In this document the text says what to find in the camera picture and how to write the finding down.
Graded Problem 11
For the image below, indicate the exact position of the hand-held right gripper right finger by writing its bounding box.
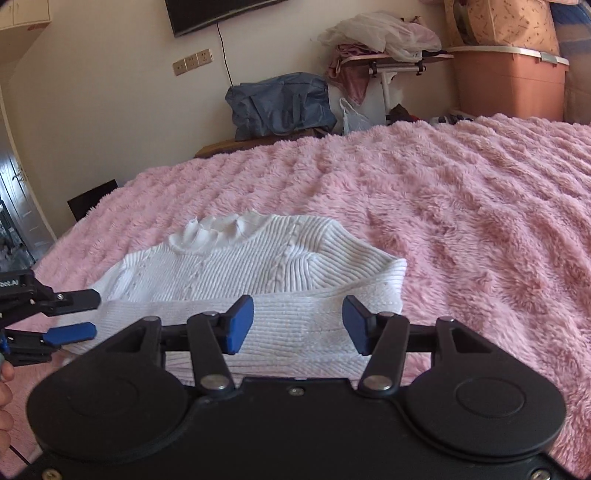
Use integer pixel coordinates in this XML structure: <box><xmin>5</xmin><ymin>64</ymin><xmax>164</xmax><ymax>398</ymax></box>
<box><xmin>342</xmin><ymin>295</ymin><xmax>492</xmax><ymax>398</ymax></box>

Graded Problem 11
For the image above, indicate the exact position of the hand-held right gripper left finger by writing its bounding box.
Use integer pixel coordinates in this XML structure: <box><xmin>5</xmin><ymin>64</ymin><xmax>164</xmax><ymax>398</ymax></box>
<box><xmin>104</xmin><ymin>295</ymin><xmax>256</xmax><ymax>395</ymax></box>

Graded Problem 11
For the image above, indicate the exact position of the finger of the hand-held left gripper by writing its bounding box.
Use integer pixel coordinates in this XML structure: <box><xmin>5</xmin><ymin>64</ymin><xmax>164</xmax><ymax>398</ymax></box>
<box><xmin>42</xmin><ymin>322</ymin><xmax>97</xmax><ymax>348</ymax></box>
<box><xmin>46</xmin><ymin>289</ymin><xmax>102</xmax><ymax>317</ymax></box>

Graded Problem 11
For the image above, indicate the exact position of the white knit sweater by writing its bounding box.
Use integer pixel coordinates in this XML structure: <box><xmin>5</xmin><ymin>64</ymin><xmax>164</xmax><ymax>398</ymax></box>
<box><xmin>95</xmin><ymin>209</ymin><xmax>408</xmax><ymax>385</ymax></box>

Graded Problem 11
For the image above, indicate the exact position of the person's left hand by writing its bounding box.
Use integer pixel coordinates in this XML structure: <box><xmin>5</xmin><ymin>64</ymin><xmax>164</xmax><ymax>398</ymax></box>
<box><xmin>0</xmin><ymin>359</ymin><xmax>16</xmax><ymax>445</ymax></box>

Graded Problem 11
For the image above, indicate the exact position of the dark room door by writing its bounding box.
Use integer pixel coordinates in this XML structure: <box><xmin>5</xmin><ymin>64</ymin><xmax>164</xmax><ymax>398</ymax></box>
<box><xmin>0</xmin><ymin>138</ymin><xmax>57</xmax><ymax>265</ymax></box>

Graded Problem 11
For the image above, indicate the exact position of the black box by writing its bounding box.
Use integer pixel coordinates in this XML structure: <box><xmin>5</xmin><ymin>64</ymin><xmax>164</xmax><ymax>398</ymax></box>
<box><xmin>67</xmin><ymin>181</ymin><xmax>120</xmax><ymax>222</ymax></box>

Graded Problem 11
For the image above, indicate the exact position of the pink fluffy blanket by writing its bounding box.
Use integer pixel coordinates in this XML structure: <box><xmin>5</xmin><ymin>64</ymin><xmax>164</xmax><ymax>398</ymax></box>
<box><xmin>18</xmin><ymin>113</ymin><xmax>591</xmax><ymax>468</ymax></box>

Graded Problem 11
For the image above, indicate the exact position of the white plastic bag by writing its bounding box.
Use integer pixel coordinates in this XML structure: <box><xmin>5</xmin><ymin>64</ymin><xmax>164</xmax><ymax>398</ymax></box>
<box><xmin>339</xmin><ymin>97</ymin><xmax>373</xmax><ymax>136</ymax></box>

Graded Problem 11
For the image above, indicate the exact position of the dark red cloth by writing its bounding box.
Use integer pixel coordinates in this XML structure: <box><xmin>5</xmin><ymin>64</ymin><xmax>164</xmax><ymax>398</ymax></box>
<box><xmin>387</xmin><ymin>103</ymin><xmax>426</xmax><ymax>124</ymax></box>

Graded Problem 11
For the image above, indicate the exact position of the blue fabric bag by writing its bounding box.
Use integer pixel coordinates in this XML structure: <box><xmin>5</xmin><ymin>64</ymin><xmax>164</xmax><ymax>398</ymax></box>
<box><xmin>225</xmin><ymin>72</ymin><xmax>338</xmax><ymax>142</ymax></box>

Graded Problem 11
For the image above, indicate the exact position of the pink crumpled cloth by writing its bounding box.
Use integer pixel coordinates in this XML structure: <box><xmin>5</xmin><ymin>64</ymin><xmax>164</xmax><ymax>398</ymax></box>
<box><xmin>326</xmin><ymin>43</ymin><xmax>371</xmax><ymax>108</ymax></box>

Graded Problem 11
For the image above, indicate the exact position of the white folding table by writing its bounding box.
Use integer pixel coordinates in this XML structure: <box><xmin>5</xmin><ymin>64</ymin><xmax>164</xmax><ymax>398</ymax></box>
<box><xmin>341</xmin><ymin>52</ymin><xmax>455</xmax><ymax>126</ymax></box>

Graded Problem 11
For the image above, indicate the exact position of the pink plastic storage bin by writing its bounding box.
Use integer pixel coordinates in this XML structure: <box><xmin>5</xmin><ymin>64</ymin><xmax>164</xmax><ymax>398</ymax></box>
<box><xmin>445</xmin><ymin>45</ymin><xmax>571</xmax><ymax>123</ymax></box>

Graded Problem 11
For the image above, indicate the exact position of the white sheer cloth pile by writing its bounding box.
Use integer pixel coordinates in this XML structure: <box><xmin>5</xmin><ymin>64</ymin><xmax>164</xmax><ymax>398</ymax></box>
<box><xmin>320</xmin><ymin>11</ymin><xmax>443</xmax><ymax>64</ymax></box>

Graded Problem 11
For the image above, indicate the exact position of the patterned beige storage bag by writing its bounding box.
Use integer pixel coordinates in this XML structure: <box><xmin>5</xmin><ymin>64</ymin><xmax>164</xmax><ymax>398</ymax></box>
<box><xmin>443</xmin><ymin>0</ymin><xmax>562</xmax><ymax>51</ymax></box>

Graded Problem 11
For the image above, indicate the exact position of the blue striped storage bag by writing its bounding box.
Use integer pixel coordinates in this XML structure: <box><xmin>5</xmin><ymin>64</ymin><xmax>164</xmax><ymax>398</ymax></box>
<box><xmin>550</xmin><ymin>0</ymin><xmax>591</xmax><ymax>61</ymax></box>

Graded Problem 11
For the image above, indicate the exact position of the wall outlet strip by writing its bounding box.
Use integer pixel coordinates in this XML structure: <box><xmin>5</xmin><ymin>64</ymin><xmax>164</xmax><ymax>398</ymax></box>
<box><xmin>172</xmin><ymin>48</ymin><xmax>214</xmax><ymax>76</ymax></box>

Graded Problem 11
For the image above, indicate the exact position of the black television cable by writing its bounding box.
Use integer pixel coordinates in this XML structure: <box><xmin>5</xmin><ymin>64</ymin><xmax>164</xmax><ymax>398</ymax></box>
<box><xmin>216</xmin><ymin>23</ymin><xmax>234</xmax><ymax>88</ymax></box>

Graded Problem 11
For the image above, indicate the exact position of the beige wall cabinet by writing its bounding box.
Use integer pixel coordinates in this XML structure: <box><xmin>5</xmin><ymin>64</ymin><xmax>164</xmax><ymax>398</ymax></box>
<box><xmin>0</xmin><ymin>0</ymin><xmax>53</xmax><ymax>31</ymax></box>

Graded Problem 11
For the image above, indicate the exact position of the black wall television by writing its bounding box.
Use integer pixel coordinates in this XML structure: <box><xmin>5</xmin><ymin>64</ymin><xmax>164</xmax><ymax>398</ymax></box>
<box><xmin>165</xmin><ymin>0</ymin><xmax>290</xmax><ymax>38</ymax></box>

